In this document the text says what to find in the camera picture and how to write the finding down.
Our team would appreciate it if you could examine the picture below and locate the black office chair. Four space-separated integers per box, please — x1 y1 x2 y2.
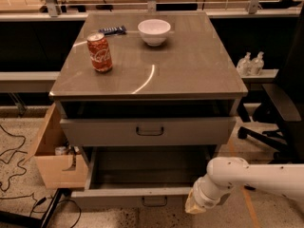
237 8 304 164

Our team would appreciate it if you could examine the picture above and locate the cardboard box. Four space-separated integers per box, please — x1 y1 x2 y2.
26 104 88 189

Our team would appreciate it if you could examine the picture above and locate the right clear pump bottle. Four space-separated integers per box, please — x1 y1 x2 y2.
250 51 264 76

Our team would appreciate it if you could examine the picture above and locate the grey top drawer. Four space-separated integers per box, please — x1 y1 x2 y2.
60 117 236 146

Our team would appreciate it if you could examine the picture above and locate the black metal stand base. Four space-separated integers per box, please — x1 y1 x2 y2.
0 187 71 228

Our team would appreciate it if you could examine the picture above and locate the blue snack bar wrapper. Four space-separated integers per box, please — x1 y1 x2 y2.
100 26 126 36

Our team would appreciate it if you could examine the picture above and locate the small can in box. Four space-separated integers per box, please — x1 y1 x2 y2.
55 146 67 156

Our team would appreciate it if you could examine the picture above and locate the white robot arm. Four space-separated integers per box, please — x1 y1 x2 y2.
185 157 304 215

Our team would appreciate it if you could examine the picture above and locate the white ceramic bowl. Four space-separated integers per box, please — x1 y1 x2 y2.
138 19 171 47

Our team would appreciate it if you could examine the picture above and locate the grey drawer cabinet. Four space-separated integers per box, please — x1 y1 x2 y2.
48 10 249 163

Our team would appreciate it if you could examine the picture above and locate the red cola can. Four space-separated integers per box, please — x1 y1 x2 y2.
86 32 112 73

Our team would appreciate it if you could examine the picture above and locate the black floor cable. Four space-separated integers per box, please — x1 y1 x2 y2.
0 123 29 194

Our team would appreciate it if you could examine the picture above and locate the grey drawer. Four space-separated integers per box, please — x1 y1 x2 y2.
72 145 216 208
60 117 236 146

